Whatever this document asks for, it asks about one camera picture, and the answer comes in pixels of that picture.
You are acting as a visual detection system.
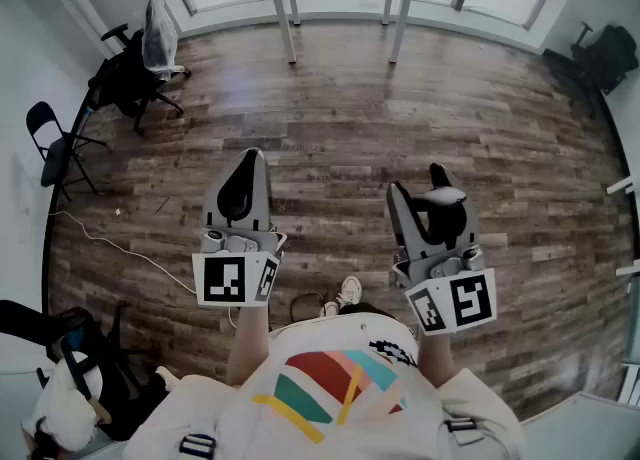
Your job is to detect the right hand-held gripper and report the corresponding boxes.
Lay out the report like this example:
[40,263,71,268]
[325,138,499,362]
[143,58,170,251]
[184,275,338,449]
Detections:
[386,162,499,337]

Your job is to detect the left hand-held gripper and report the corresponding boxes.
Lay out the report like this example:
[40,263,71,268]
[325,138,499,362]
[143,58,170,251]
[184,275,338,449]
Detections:
[192,147,289,309]

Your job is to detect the person's left forearm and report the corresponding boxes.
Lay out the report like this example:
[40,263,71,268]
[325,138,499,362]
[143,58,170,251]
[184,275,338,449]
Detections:
[225,305,271,389]

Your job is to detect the person's right forearm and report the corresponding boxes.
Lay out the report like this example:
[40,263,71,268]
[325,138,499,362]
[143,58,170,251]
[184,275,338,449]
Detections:
[417,331,461,389]

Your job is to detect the person's right leg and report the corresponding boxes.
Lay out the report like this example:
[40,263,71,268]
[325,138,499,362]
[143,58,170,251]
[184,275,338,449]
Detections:
[349,301,397,320]

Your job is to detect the person's right white sneaker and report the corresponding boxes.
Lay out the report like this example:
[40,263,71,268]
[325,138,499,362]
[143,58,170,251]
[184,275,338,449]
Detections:
[338,275,364,307]

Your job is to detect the black office chair with headrest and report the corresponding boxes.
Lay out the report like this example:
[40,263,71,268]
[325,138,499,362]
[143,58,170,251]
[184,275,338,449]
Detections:
[87,0,194,137]

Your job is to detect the black folding chair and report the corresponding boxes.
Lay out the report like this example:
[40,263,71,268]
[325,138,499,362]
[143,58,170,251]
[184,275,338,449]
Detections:
[25,101,114,202]

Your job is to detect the white shelf unit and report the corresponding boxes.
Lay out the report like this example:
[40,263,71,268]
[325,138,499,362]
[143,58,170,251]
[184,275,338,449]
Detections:
[606,175,640,405]

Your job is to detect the white shirt with colourful print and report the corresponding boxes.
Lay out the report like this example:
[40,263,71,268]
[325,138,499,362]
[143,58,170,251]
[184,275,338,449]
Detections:
[122,312,531,460]

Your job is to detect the black swivel chair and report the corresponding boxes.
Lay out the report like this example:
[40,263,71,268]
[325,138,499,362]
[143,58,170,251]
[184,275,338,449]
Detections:
[542,21,640,119]

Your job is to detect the white cloth bundle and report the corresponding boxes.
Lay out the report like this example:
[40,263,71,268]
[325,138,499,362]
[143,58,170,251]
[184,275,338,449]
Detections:
[22,357,101,452]

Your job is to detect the black floor cable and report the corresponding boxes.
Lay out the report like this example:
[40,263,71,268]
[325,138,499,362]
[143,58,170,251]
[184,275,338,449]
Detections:
[289,292,329,322]

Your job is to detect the white floor cable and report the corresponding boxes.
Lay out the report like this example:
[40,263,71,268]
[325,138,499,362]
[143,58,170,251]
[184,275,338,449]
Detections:
[47,210,239,330]

